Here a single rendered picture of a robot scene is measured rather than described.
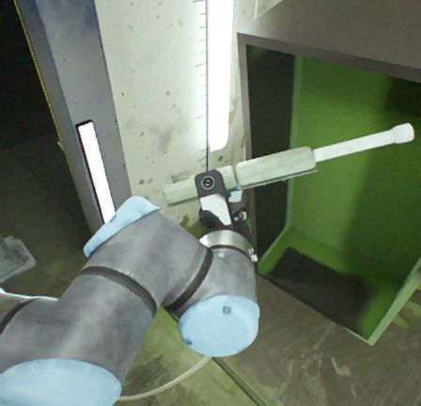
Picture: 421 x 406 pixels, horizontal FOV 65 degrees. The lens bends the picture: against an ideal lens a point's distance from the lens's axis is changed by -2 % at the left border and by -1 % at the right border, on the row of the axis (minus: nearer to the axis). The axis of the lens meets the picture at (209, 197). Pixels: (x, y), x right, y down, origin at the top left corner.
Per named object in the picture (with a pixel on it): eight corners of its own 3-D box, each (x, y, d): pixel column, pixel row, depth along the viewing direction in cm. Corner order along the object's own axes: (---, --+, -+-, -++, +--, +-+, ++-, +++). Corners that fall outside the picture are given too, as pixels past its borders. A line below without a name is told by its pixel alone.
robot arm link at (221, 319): (210, 288, 34) (279, 337, 36) (217, 227, 45) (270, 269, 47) (156, 335, 37) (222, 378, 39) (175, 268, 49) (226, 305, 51)
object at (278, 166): (192, 273, 75) (156, 182, 67) (194, 260, 79) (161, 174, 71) (422, 226, 65) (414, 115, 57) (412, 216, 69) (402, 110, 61)
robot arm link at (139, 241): (86, 244, 30) (191, 318, 33) (143, 173, 39) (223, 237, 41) (58, 277, 36) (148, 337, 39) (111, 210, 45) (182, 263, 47)
